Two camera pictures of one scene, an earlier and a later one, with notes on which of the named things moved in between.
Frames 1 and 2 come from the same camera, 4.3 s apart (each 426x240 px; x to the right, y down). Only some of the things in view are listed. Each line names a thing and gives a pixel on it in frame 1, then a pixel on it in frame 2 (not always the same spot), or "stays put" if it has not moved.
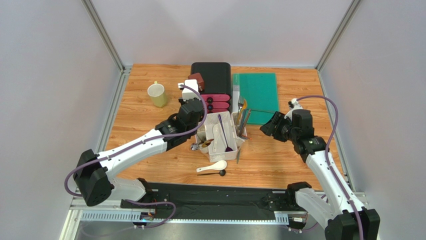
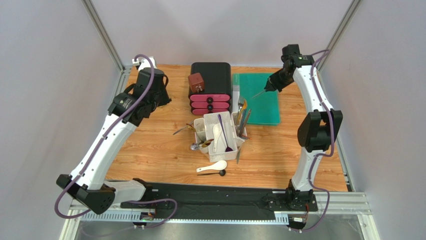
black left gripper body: (182, 101) to (160, 98)
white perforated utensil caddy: (220, 133) stays put
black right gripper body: (270, 126) to (271, 84)
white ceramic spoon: (216, 133) stays put
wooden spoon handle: (243, 108) stays put
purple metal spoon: (227, 148) stays put
